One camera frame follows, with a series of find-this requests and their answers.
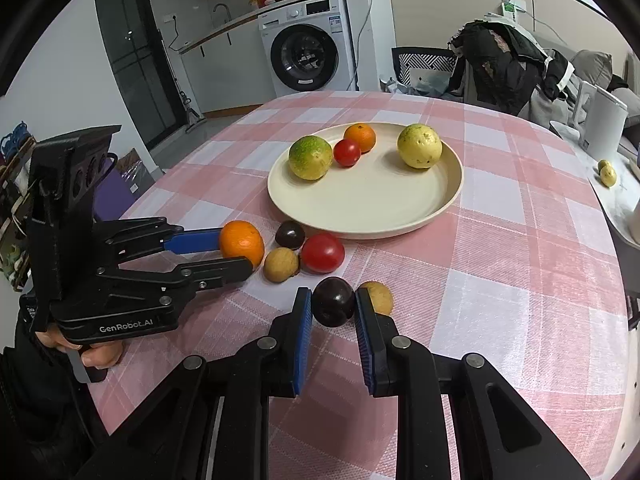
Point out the large red tomato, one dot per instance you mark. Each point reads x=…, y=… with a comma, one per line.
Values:
x=322, y=253

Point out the small red tomato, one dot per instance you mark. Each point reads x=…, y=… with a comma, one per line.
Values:
x=347, y=153

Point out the purple bag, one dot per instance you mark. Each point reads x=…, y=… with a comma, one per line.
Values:
x=113, y=197

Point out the grey sofa cushion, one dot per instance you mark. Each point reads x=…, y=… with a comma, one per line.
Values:
x=593, y=66

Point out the black mesh chair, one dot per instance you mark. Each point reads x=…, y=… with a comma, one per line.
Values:
x=427, y=70

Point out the large orange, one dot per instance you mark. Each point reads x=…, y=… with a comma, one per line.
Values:
x=240, y=238

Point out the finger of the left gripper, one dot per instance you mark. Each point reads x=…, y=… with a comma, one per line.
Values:
x=170, y=239
x=210, y=272

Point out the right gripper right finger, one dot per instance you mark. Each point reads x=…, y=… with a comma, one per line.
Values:
x=455, y=416

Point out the pink checked tablecloth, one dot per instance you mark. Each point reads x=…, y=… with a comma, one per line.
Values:
x=521, y=269

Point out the cream round plate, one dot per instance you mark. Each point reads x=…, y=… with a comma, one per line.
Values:
x=379, y=197

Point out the brown longan fruit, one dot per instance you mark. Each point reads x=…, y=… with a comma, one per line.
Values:
x=281, y=264

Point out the green yellow guava fruit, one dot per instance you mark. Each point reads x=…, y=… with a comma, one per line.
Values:
x=310, y=158

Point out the white washing machine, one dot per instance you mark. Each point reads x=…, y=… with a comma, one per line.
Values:
x=308, y=47

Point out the white side table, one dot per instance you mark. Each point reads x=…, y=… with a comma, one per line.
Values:
x=618, y=202

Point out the person's left hand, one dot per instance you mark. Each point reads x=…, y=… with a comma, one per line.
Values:
x=101, y=356

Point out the dark purple plum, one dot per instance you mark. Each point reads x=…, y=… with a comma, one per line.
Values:
x=290, y=235

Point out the yellow fruit on side table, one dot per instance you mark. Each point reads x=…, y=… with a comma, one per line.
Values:
x=607, y=173

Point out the small orange on plate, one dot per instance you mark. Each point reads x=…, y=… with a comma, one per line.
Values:
x=363, y=134

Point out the white cup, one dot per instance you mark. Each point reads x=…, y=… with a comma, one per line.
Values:
x=633, y=223

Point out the brown longan with stem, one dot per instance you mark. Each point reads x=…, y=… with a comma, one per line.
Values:
x=381, y=297

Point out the pile of dark clothes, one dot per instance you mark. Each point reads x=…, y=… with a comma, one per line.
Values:
x=506, y=64

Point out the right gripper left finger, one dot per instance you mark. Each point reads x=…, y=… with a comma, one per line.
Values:
x=227, y=421

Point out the white electric kettle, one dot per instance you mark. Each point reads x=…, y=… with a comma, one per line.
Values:
x=600, y=118

